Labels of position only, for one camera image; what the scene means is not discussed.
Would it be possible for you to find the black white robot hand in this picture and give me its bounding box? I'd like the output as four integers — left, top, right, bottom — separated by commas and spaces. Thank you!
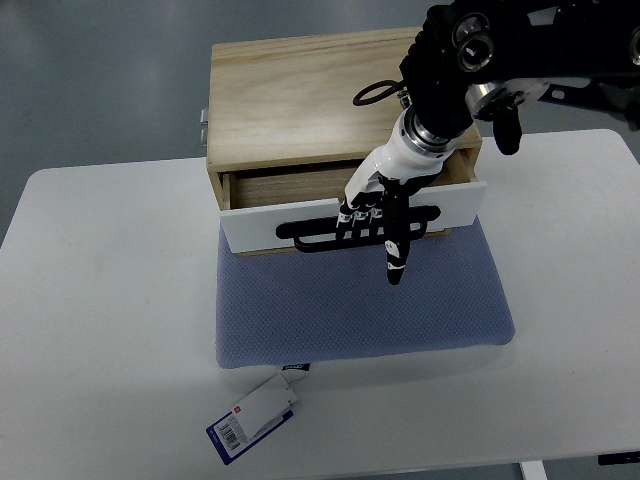
336, 107, 453, 285

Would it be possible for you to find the wooden drawer cabinet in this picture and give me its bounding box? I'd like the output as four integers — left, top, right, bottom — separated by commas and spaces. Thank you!
205, 25, 484, 259

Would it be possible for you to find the blue mesh cushion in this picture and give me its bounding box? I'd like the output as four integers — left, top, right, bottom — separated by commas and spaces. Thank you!
216, 222, 515, 369

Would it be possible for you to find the white blue product tag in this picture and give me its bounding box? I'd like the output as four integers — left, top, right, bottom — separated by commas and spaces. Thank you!
206, 363, 311, 466

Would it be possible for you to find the white table leg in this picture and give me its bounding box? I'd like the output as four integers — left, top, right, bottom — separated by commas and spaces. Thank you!
519, 460, 548, 480

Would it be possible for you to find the grey table clamp bracket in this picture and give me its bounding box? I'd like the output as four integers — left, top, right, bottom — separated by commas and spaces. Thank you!
199, 108, 208, 146

